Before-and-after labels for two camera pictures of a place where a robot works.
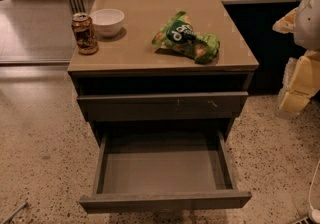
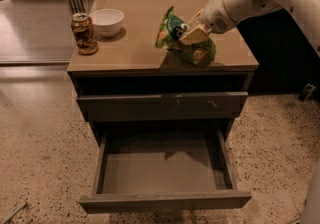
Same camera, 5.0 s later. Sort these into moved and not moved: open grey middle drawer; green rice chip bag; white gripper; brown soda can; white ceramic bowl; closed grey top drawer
Moved: green rice chip bag; white gripper
Not moved: white ceramic bowl; open grey middle drawer; brown soda can; closed grey top drawer
